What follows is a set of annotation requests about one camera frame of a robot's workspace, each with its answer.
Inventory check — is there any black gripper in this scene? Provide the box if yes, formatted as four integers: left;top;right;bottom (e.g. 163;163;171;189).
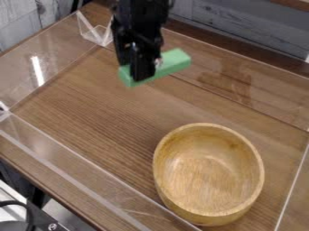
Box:
111;0;169;82

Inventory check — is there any green rectangular block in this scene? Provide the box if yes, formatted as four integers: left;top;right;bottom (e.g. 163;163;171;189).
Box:
118;48;191;88

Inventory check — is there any brown wooden bowl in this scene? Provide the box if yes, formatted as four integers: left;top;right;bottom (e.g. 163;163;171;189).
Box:
153;123;266;226

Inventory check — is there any clear acrylic corner bracket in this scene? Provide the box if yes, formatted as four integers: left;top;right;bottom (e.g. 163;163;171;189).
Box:
76;11;114;47

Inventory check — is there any clear acrylic tray enclosure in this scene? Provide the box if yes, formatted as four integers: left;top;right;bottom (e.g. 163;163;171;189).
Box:
0;16;309;231

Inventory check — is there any black cable lower left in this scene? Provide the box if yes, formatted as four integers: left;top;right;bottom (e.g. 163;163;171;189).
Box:
0;199;38;231

